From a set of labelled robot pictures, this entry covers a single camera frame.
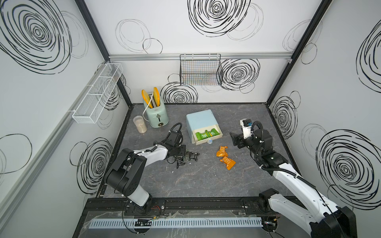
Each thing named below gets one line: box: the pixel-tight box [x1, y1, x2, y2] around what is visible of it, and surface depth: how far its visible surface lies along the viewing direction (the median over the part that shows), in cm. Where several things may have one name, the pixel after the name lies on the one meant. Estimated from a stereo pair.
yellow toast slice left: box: [141, 89, 154, 109], surface depth 98 cm
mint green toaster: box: [142, 92, 170, 128], surface depth 99 cm
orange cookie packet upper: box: [215, 145, 229, 157], surface depth 93 cm
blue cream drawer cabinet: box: [186, 109, 223, 142], surface depth 92 cm
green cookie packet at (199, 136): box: [195, 129, 210, 141], surface depth 89 cm
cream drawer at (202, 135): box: [191, 123, 224, 146], surface depth 89 cm
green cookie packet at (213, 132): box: [207, 127, 221, 138], surface depth 88 cm
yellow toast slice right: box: [153, 86, 161, 107], surface depth 100 cm
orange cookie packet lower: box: [219, 156, 237, 171], surface depth 91 cm
